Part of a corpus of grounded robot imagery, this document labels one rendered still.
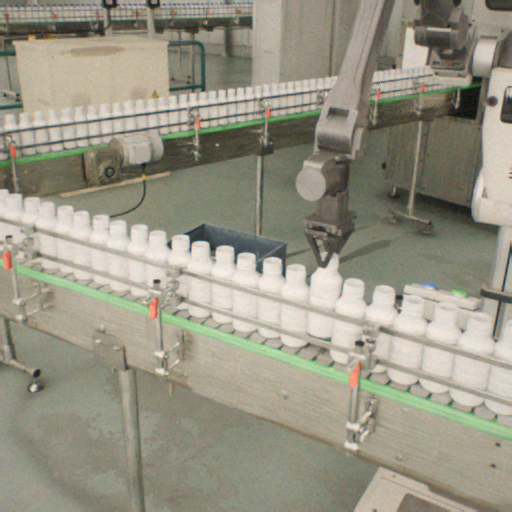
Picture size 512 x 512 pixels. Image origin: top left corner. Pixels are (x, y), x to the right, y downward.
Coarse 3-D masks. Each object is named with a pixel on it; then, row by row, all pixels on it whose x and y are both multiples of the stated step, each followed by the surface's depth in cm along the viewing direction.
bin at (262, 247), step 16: (208, 224) 206; (192, 240) 203; (208, 240) 208; (224, 240) 205; (240, 240) 201; (256, 240) 198; (272, 240) 195; (256, 256) 200; (272, 256) 186; (112, 368) 174
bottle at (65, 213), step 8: (64, 208) 155; (72, 208) 154; (64, 216) 153; (72, 216) 154; (64, 224) 153; (72, 224) 154; (56, 232) 154; (64, 232) 153; (64, 240) 154; (64, 248) 155; (64, 256) 156; (64, 272) 158; (72, 272) 158
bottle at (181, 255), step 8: (176, 240) 137; (184, 240) 137; (176, 248) 137; (184, 248) 137; (168, 256) 139; (176, 256) 137; (184, 256) 137; (192, 256) 139; (168, 264) 139; (176, 264) 137; (184, 264) 137; (184, 280) 139; (184, 288) 139; (184, 296) 140; (184, 304) 141
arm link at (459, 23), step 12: (420, 0) 135; (432, 0) 133; (444, 0) 135; (420, 12) 142; (432, 12) 136; (444, 12) 136; (456, 12) 138; (420, 24) 143; (432, 24) 140; (444, 24) 139; (456, 24) 138; (420, 36) 144; (456, 36) 140; (456, 48) 143
